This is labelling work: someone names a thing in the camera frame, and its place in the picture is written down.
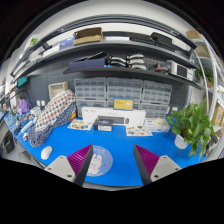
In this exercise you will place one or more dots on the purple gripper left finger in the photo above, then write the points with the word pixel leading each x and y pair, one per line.
pixel 73 167

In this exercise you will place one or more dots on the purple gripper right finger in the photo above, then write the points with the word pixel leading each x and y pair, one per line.
pixel 153 167

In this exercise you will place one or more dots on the white computer mouse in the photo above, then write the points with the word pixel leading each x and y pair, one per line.
pixel 45 153

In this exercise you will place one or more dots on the blue table mat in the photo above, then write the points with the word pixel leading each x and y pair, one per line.
pixel 124 171

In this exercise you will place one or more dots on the illustrated card right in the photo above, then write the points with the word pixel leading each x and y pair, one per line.
pixel 137 131

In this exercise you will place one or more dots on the illustrated card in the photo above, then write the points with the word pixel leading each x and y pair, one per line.
pixel 137 131
pixel 80 125

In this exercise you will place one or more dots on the clear plastic packet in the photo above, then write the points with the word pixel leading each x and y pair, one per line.
pixel 156 125

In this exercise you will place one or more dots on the illustrated card left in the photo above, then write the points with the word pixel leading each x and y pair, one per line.
pixel 80 125

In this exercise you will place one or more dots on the small black box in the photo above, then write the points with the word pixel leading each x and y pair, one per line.
pixel 103 125

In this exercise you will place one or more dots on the white keyboard box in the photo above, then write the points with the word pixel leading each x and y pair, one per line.
pixel 119 117

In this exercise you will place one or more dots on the green potted plant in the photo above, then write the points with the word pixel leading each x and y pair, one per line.
pixel 194 126

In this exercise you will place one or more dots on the patterned fabric bag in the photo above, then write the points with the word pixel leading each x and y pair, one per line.
pixel 57 112

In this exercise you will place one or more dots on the right grey drawer organizer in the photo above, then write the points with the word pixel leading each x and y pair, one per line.
pixel 155 99

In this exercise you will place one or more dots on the grey drawer organizer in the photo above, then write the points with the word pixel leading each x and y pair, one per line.
pixel 155 99
pixel 90 92
pixel 124 88

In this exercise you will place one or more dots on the yellow card box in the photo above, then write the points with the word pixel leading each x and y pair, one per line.
pixel 123 104

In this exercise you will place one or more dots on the left grey drawer organizer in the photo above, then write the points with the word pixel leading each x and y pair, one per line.
pixel 90 92

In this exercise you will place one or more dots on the white plastic crate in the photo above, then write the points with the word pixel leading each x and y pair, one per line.
pixel 56 88

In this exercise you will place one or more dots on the middle grey drawer organizer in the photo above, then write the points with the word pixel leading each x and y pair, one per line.
pixel 124 88

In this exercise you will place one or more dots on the white device on shelf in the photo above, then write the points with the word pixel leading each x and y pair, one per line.
pixel 180 70

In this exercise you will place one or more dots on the dark blue flat box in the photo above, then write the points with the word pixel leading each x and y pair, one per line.
pixel 96 60

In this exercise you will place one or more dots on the brown cardboard box on shelf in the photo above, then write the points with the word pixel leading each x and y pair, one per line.
pixel 88 35

